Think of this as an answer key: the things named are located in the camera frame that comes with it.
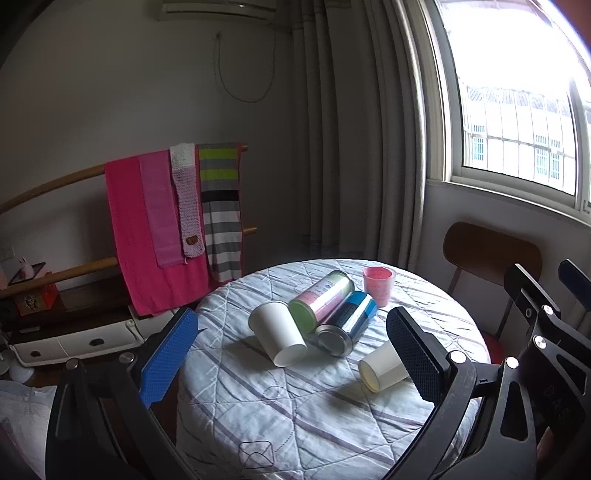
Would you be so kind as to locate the wooden chair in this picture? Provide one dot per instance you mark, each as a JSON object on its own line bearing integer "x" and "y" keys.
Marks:
{"x": 489, "y": 251}

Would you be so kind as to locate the white air conditioner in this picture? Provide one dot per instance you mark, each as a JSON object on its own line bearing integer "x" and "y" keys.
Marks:
{"x": 212, "y": 8}

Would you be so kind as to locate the striped towel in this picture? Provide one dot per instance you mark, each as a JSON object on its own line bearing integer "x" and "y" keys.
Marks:
{"x": 221, "y": 207}

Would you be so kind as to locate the window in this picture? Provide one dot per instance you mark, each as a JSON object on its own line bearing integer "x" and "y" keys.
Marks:
{"x": 512, "y": 92}

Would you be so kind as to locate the wall socket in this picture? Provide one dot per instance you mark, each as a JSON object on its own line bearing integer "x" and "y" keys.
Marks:
{"x": 5, "y": 253}

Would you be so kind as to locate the grey curtain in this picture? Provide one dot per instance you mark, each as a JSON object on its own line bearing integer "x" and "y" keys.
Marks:
{"x": 351, "y": 138}

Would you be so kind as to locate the white bedding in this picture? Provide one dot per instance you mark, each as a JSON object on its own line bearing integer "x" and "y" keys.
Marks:
{"x": 23, "y": 424}

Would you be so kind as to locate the white paper cup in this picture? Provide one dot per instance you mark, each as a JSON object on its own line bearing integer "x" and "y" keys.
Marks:
{"x": 383, "y": 367}
{"x": 277, "y": 332}

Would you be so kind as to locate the blue metal can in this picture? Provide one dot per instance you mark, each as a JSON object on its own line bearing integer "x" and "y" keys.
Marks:
{"x": 348, "y": 321}

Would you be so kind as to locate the pink knitted scarf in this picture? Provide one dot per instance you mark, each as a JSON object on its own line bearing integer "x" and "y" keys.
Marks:
{"x": 187, "y": 203}

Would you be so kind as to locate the round table with quilted cloth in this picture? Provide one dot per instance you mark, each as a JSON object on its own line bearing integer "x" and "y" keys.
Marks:
{"x": 286, "y": 406}

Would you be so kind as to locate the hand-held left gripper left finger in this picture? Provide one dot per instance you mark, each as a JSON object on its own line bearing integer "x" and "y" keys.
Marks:
{"x": 166, "y": 360}

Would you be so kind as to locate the large hot pink towel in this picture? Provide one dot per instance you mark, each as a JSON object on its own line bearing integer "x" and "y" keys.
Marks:
{"x": 131, "y": 240}

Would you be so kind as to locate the light pink towel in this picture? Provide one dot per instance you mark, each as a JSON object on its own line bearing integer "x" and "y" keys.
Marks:
{"x": 159, "y": 207}

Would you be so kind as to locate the white drawer cabinet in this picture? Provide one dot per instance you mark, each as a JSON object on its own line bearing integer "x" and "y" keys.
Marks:
{"x": 74, "y": 341}

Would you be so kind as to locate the white rabbit figure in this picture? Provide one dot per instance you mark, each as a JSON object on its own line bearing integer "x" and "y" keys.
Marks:
{"x": 25, "y": 270}

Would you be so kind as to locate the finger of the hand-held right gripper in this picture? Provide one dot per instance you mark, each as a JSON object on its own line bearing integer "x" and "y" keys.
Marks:
{"x": 572, "y": 277}
{"x": 531, "y": 293}

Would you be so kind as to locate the wooden towel rack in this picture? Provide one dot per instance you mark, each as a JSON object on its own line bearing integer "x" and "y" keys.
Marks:
{"x": 60, "y": 182}

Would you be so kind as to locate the orange tissue box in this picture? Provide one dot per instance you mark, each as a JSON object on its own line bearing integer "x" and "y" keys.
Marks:
{"x": 34, "y": 300}

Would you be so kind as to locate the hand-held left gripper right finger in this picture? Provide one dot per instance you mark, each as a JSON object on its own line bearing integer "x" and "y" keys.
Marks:
{"x": 415, "y": 357}

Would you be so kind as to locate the pink plastic cup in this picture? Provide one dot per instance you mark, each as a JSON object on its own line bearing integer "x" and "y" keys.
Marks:
{"x": 379, "y": 281}

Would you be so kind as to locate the pink can with green lid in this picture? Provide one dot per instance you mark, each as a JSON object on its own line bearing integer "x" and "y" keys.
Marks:
{"x": 321, "y": 300}

